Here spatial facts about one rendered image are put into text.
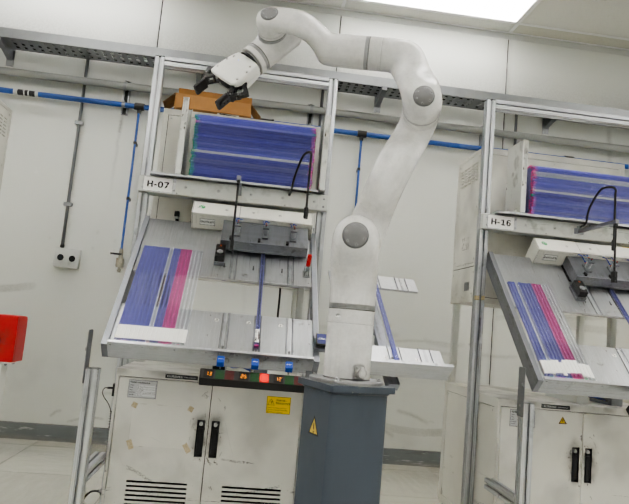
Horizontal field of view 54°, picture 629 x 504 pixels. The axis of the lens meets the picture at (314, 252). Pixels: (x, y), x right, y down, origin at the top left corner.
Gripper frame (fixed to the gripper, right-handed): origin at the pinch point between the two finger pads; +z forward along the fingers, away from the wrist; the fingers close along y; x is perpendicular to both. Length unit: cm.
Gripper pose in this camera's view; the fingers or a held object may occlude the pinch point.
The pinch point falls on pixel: (208, 96)
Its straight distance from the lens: 173.1
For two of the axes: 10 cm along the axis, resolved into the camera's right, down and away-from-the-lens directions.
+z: -7.0, 6.6, -2.8
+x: 1.3, 5.0, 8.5
